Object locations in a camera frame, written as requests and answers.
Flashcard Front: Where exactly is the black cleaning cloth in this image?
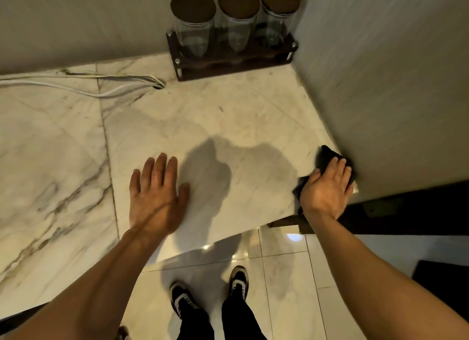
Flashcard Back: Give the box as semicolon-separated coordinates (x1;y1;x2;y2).
292;145;357;205

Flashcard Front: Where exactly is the glass jar with wooden lid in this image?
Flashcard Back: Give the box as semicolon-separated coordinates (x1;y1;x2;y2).
260;0;301;48
170;0;217;60
217;0;261;53

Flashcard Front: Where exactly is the person's left hand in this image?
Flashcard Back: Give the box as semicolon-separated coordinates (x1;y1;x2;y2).
129;153;190;238

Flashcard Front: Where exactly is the dark wooden cabinet base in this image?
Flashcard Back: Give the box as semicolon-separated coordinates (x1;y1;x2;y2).
267;181;469;236

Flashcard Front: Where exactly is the person's right leg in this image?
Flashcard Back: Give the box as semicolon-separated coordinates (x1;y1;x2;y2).
221;296;269;340

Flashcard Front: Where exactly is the dark floor mat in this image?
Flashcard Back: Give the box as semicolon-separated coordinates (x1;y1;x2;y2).
412;260;469;312

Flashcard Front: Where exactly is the person's left forearm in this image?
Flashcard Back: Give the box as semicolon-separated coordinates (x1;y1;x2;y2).
0;227;177;340

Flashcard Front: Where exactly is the person's right hand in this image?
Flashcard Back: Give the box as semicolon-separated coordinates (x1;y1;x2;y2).
300;157;354;221

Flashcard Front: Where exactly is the white power cable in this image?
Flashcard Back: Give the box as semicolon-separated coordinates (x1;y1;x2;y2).
0;69;166;90
0;80;162;98

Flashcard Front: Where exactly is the person's leg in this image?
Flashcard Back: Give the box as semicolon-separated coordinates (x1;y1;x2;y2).
177;307;215;340
221;296;269;340

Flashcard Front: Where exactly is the dark wooden jar rack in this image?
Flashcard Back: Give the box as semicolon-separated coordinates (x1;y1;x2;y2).
166;29;298;82

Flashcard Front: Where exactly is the person's left black sneaker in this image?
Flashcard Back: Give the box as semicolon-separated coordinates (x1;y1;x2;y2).
169;281;201;320

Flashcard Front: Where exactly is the person's left leg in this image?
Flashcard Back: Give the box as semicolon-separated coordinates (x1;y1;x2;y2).
177;307;215;340

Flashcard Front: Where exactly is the person's right forearm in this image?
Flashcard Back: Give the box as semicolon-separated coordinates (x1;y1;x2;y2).
303;211;469;340

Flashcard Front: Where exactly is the person's right black sneaker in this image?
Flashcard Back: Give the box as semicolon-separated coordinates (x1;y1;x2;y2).
227;265;250;302

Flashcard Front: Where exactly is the person's black sneaker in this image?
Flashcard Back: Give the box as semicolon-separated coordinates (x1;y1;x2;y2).
227;265;250;302
169;281;201;320

